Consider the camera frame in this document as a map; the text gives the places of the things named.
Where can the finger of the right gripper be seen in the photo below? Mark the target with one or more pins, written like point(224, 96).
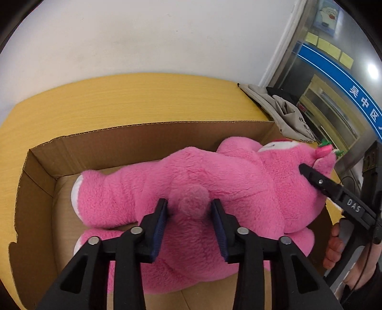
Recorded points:
point(326, 186)

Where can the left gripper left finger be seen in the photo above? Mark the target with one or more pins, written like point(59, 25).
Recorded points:
point(83, 282)

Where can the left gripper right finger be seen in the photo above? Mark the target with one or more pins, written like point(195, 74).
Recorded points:
point(295, 283)

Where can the pink bear plush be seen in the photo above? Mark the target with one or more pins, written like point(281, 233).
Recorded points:
point(260, 185)

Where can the person's right hand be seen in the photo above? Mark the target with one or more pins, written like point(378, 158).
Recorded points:
point(334, 248)

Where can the cardboard box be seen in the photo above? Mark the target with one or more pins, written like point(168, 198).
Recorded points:
point(38, 225)

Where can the grey tote bag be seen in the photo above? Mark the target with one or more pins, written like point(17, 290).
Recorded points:
point(287, 117)

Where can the blue banner strip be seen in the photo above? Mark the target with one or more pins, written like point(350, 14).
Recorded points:
point(368, 107)

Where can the yellow sticky notes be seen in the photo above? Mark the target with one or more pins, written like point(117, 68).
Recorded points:
point(330, 49)

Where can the cartoon poster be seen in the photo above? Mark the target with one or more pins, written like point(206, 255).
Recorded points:
point(327, 16)

